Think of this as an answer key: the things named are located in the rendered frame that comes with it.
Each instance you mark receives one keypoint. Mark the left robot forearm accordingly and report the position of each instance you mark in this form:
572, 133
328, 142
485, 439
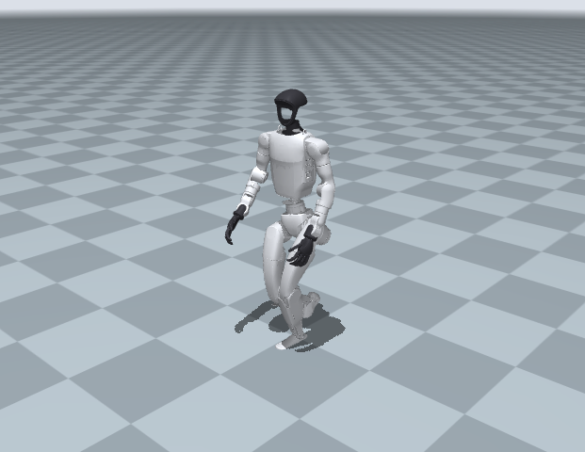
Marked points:
323, 205

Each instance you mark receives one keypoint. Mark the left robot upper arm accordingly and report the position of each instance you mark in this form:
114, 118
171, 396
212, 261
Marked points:
318, 149

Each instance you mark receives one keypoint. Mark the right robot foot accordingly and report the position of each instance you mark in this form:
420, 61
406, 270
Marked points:
308, 309

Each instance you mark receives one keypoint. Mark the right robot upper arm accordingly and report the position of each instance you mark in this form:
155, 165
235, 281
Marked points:
260, 173

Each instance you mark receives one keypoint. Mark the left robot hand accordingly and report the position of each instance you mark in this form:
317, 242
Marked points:
305, 248

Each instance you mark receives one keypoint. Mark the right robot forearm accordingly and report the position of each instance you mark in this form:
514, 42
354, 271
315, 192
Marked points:
249, 194

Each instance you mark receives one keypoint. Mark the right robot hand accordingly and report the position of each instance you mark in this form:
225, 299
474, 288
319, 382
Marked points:
238, 215

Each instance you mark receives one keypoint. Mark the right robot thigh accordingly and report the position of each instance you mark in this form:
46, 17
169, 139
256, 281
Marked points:
274, 258

